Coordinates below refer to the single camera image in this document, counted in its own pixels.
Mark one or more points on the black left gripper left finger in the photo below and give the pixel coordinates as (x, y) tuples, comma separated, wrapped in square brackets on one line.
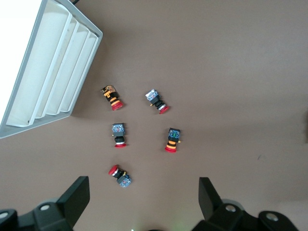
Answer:
[(69, 204)]

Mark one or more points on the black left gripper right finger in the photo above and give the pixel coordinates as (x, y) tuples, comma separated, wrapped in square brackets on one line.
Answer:
[(211, 204)]

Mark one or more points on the red mushroom button grey block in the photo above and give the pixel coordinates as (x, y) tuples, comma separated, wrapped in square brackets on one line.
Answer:
[(124, 180), (118, 130), (154, 96)]

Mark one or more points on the red mushroom button black block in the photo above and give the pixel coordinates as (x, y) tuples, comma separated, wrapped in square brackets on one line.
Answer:
[(173, 134)]

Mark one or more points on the red mushroom button orange block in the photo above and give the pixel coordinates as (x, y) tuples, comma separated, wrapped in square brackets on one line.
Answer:
[(110, 96)]

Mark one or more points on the brown table cover mat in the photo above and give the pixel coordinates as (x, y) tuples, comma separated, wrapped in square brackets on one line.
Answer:
[(216, 72)]

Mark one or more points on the white divided storage bin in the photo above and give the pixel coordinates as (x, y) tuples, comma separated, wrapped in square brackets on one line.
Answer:
[(60, 60)]

